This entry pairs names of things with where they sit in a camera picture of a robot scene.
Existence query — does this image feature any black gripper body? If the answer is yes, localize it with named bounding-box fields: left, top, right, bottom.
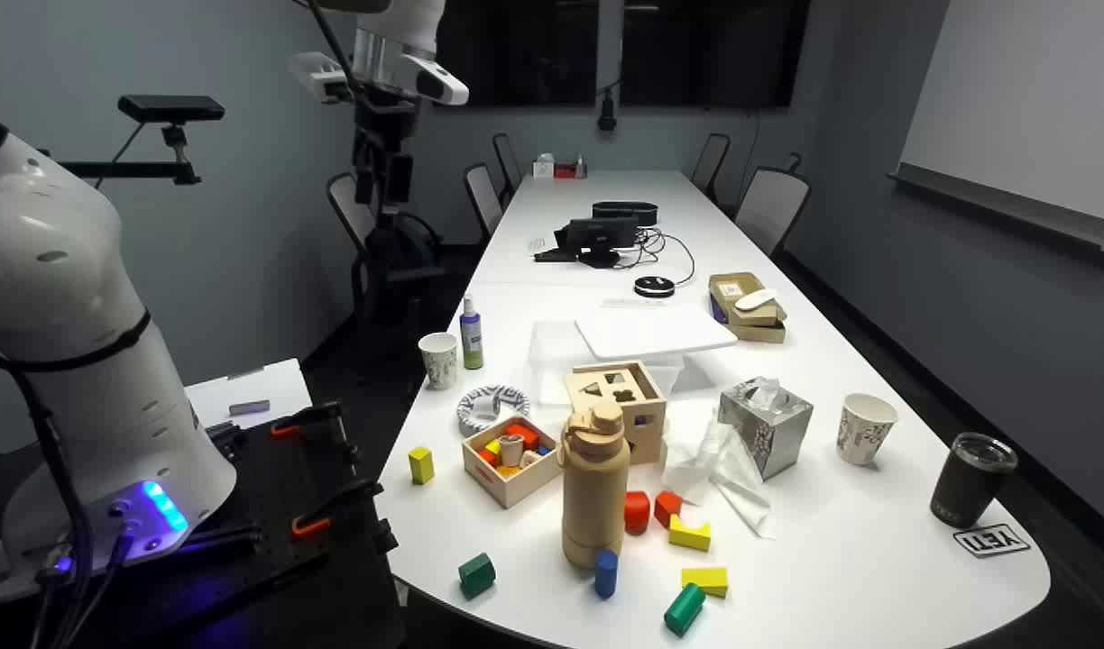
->
left=350, top=103, right=419, bottom=175

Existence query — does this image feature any tan water bottle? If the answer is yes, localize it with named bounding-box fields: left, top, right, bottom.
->
left=561, top=397, right=636, bottom=574

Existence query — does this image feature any grey conference chair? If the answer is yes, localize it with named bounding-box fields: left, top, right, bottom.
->
left=324, top=169, right=382, bottom=248
left=490, top=125, right=527, bottom=196
left=460, top=159, right=510, bottom=242
left=731, top=163, right=816, bottom=259
left=688, top=125, right=735, bottom=199

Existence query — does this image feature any black chair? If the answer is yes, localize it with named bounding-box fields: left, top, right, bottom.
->
left=357, top=211, right=460, bottom=327

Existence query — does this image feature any white paper cup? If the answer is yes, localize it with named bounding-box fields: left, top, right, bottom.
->
left=415, top=327, right=462, bottom=395

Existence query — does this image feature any white paper sheet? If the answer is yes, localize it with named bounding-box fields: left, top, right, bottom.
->
left=184, top=359, right=314, bottom=433

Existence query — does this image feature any clear plastic container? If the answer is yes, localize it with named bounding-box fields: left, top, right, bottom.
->
left=522, top=319, right=688, bottom=407

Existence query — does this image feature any patterned paper plate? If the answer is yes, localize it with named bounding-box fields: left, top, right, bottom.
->
left=454, top=381, right=531, bottom=440

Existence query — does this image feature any black equipment case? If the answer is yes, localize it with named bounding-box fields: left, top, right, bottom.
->
left=129, top=397, right=402, bottom=649

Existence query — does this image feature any wooden tray with blocks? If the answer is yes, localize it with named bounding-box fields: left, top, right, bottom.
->
left=460, top=411, right=567, bottom=514

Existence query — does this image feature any wooden shape sorter box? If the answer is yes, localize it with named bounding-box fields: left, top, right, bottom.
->
left=564, top=359, right=670, bottom=468

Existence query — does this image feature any brown cardboard box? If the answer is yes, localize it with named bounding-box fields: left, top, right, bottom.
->
left=706, top=268, right=792, bottom=348

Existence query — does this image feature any red wooden cylinder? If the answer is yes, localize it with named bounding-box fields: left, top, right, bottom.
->
left=620, top=487, right=654, bottom=536

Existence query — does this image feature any red wooden block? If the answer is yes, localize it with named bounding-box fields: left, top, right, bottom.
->
left=654, top=487, right=688, bottom=529

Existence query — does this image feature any grey tissue box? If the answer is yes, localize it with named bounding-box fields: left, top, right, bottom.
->
left=716, top=374, right=816, bottom=484

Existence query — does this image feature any blue wooden block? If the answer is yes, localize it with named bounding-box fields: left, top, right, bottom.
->
left=593, top=548, right=620, bottom=601

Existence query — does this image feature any yellow notched wooden block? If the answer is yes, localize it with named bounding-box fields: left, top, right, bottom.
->
left=664, top=514, right=716, bottom=557

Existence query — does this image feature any yellow flat wooden block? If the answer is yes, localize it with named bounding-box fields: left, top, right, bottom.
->
left=680, top=564, right=731, bottom=601

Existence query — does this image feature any long green wooden block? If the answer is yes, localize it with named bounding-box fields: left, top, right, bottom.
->
left=661, top=581, right=706, bottom=640

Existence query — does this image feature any patterned paper cup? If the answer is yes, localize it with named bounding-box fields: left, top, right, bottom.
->
left=834, top=391, right=902, bottom=468

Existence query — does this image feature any black tumbler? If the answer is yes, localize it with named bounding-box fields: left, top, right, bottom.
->
left=926, top=431, right=1021, bottom=529

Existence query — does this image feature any white label sticker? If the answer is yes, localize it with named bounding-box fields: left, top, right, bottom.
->
left=948, top=524, right=1036, bottom=559

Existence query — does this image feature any black wall monitor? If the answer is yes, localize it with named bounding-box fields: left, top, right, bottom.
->
left=436, top=0, right=602, bottom=113
left=620, top=0, right=816, bottom=113

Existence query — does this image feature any black camera on stand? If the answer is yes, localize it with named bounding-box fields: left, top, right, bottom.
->
left=57, top=89, right=228, bottom=193

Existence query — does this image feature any wall whiteboard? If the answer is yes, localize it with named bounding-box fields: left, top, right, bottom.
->
left=890, top=0, right=1104, bottom=259

